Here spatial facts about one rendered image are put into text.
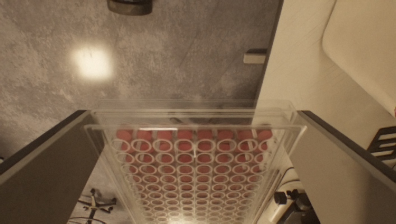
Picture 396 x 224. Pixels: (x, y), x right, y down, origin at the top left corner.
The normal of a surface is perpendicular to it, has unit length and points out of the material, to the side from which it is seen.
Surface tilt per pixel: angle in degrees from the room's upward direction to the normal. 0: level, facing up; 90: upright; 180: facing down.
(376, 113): 0
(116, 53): 0
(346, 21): 90
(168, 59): 0
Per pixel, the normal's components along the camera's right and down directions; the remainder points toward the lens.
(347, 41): -1.00, 0.00
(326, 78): 0.01, 0.66
